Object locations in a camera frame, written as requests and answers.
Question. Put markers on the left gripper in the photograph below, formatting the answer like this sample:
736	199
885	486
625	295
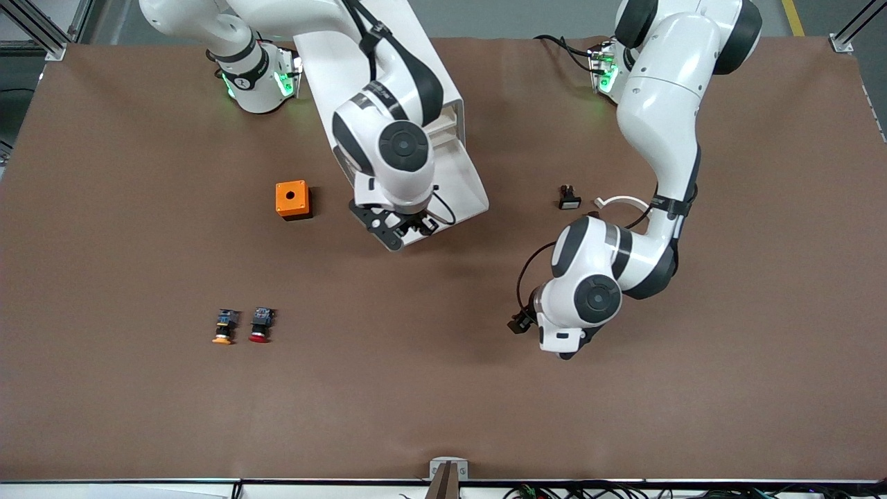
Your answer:
521	323

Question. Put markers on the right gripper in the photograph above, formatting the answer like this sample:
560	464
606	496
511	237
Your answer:
416	223

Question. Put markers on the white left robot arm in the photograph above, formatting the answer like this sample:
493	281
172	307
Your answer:
658	104

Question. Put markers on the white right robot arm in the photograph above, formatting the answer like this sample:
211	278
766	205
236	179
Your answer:
388	104

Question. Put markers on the white drawer cabinet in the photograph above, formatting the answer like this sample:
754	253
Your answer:
315	76

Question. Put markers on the red mushroom push button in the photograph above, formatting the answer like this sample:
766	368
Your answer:
261	326

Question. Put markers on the yellow mushroom push button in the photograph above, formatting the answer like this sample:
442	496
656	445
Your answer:
224	327

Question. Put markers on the brown table cover sheet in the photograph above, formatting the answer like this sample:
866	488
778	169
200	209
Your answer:
443	388

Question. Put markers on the orange button enclosure box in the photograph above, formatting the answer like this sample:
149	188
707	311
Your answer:
291	197

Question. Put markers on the small black white switch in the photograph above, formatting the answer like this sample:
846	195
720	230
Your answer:
569	199

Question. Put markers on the white curved plastic bracket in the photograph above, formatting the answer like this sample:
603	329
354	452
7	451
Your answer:
624	200

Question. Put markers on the metal table edge bracket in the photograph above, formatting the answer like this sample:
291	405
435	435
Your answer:
449	468

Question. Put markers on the aluminium frame post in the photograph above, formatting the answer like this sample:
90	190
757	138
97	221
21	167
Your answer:
54	50
840	43

